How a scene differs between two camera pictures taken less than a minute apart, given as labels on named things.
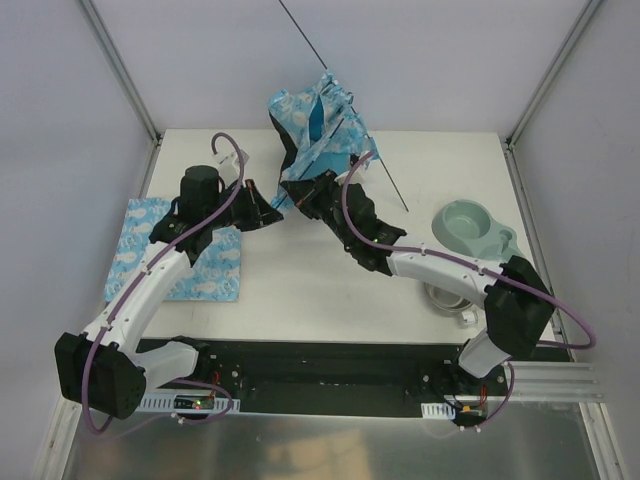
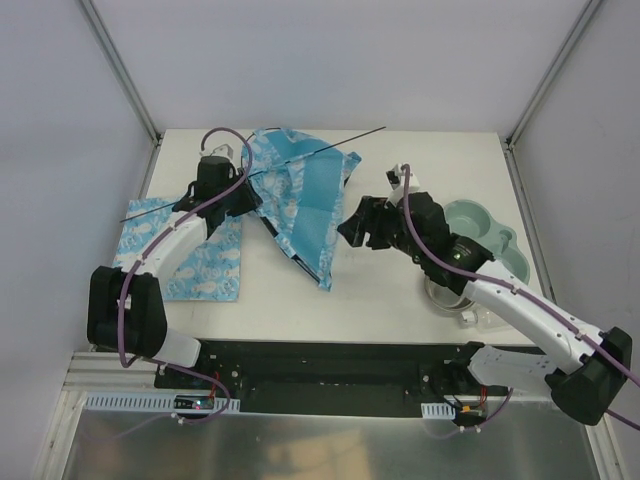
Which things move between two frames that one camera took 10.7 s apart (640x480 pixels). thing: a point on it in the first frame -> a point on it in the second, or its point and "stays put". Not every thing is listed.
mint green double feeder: x=467 y=227 stays put
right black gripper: x=307 y=192 -> x=375 y=223
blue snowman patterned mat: x=215 y=274 stays put
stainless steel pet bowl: x=447 y=299 stays put
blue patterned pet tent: x=317 y=129 -> x=301 y=188
